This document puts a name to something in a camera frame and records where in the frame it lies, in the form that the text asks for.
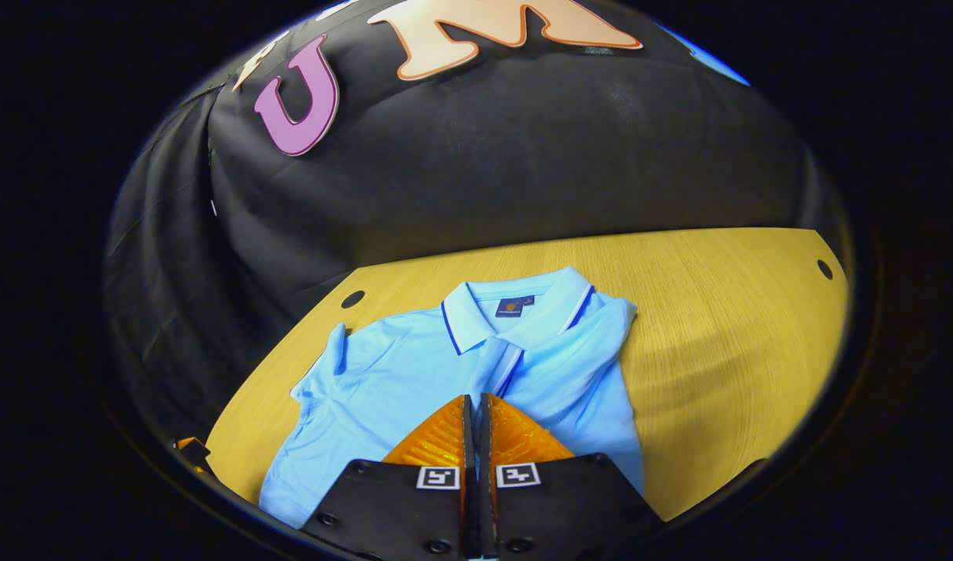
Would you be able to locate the black backdrop cloth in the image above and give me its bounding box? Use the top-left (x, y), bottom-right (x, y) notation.
top-left (102, 0), bottom-right (855, 445)

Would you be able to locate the light blue T-shirt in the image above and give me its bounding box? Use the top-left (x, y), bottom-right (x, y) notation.
top-left (258, 266), bottom-right (646, 529)

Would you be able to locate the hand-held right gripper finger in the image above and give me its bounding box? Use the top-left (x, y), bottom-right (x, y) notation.
top-left (301, 393), bottom-right (477, 561)
top-left (478, 392), bottom-right (664, 561)

